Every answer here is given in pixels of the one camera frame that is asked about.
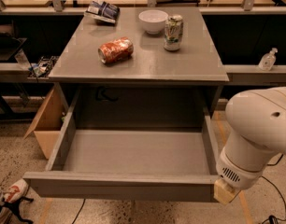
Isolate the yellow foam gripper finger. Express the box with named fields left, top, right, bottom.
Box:
left=214, top=178, right=239, bottom=205

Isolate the grey top drawer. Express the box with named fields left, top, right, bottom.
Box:
left=24, top=88, right=219, bottom=202

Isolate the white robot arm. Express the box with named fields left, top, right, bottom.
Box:
left=214, top=87, right=286, bottom=204

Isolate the grey side shelf right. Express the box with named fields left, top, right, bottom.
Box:
left=224, top=64, right=286, bottom=86

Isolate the grey side shelf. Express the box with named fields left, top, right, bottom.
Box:
left=0, top=63, right=51, bottom=83
left=224, top=64, right=286, bottom=86

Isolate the grey cabinet table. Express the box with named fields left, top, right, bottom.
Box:
left=50, top=7, right=228, bottom=129

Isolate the clear sanitizer pump bottle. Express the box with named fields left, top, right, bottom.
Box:
left=258, top=48, right=278, bottom=71

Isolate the green white soda can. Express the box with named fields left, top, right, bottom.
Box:
left=164, top=14, right=183, bottom=51

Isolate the crushed orange soda can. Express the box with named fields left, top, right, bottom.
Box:
left=98, top=37, right=134, bottom=63

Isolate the white bowl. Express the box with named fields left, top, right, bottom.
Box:
left=138, top=9, right=168, bottom=35

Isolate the cardboard box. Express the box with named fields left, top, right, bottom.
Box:
left=23, top=86, right=67, bottom=160

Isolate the white red sneaker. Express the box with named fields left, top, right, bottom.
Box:
left=4, top=179, right=29, bottom=203

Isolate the black tripod stand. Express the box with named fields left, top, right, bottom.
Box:
left=2, top=196, right=34, bottom=224

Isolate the blue chip bag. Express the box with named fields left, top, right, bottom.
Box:
left=84, top=0, right=120, bottom=23

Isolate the grey side shelf left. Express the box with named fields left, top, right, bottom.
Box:
left=0, top=63, right=51, bottom=83

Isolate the black pedal cable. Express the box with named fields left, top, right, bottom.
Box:
left=260, top=153, right=286, bottom=224

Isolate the black floor cable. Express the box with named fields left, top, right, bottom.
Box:
left=71, top=198, right=87, bottom=224

